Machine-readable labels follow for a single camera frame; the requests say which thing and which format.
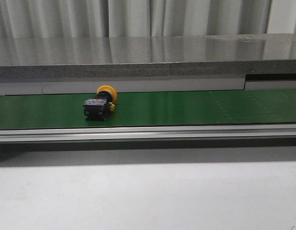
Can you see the green conveyor belt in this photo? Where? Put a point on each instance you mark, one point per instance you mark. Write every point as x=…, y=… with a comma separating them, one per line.
x=135, y=109

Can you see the grey stone countertop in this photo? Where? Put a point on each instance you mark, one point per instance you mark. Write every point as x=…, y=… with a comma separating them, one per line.
x=32, y=59

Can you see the yellow mushroom push button switch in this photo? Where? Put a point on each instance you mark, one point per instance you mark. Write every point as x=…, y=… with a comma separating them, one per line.
x=100, y=106

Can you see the aluminium conveyor front rail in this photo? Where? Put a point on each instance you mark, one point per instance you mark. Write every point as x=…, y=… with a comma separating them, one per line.
x=146, y=132

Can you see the grey conveyor back rail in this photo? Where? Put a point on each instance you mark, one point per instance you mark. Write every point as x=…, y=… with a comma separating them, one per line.
x=150, y=84

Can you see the white pleated curtain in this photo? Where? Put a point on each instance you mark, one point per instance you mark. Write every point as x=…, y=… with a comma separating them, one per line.
x=140, y=18

